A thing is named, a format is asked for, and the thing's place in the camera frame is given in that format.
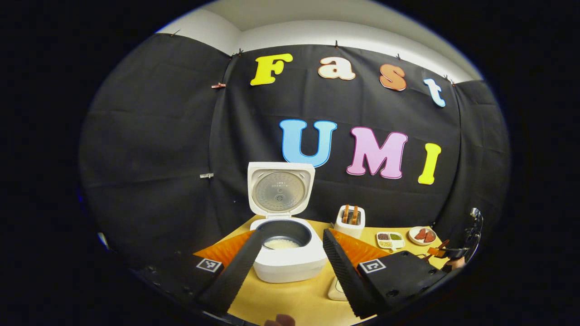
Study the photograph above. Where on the white rice cooker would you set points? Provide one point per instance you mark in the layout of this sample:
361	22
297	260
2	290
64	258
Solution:
290	267

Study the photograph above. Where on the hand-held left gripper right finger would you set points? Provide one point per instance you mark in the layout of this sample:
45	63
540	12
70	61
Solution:
344	276

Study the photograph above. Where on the white toaster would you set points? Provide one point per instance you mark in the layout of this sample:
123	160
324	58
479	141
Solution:
349	230

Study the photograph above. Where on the black backdrop cloth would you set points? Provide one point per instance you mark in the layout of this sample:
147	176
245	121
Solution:
172	136

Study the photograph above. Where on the white divided bean dish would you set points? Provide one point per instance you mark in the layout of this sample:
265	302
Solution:
389	240

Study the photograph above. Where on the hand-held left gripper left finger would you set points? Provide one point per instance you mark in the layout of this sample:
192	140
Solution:
235	276

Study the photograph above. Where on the red cloth clip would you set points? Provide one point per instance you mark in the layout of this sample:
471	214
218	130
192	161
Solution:
218	85

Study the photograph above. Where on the clear container of rice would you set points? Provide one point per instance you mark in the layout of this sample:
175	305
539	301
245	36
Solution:
336	290

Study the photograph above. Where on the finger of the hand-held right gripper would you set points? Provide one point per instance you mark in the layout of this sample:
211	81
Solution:
436	252

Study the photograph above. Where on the white plate with meat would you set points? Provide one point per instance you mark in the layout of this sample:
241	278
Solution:
422	235

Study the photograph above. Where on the toast bread slice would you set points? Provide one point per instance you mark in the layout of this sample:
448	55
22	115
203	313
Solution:
355	215
346	213

